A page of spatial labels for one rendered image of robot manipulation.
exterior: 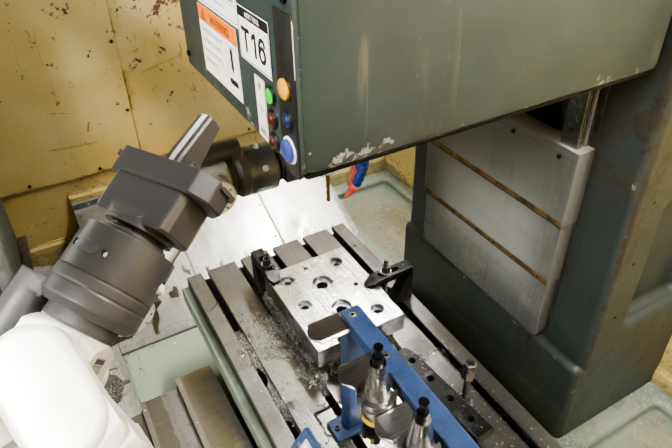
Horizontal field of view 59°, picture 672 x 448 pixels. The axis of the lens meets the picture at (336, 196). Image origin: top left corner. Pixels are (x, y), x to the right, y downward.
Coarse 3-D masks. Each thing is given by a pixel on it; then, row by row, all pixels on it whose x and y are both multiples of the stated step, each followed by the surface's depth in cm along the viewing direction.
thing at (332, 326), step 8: (336, 312) 107; (320, 320) 106; (328, 320) 106; (336, 320) 106; (312, 328) 104; (320, 328) 104; (328, 328) 104; (336, 328) 104; (344, 328) 104; (312, 336) 103; (320, 336) 102; (328, 336) 102; (336, 336) 103
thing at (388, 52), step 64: (192, 0) 90; (256, 0) 68; (320, 0) 60; (384, 0) 64; (448, 0) 69; (512, 0) 74; (576, 0) 79; (640, 0) 86; (192, 64) 101; (320, 64) 64; (384, 64) 69; (448, 64) 73; (512, 64) 79; (576, 64) 86; (640, 64) 94; (256, 128) 81; (320, 128) 68; (384, 128) 73; (448, 128) 79
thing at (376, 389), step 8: (384, 360) 88; (368, 368) 88; (376, 368) 87; (384, 368) 87; (368, 376) 88; (376, 376) 87; (384, 376) 88; (368, 384) 89; (376, 384) 88; (384, 384) 88; (368, 392) 90; (376, 392) 89; (384, 392) 89; (368, 400) 90; (376, 400) 89; (384, 400) 90
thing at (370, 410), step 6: (360, 384) 93; (390, 384) 93; (360, 390) 92; (396, 390) 92; (360, 396) 92; (390, 396) 91; (396, 396) 91; (360, 402) 93; (366, 402) 90; (384, 402) 90; (390, 402) 90; (396, 402) 92; (366, 408) 90; (372, 408) 89; (378, 408) 89; (384, 408) 89; (390, 408) 90; (366, 414) 91; (372, 414) 90
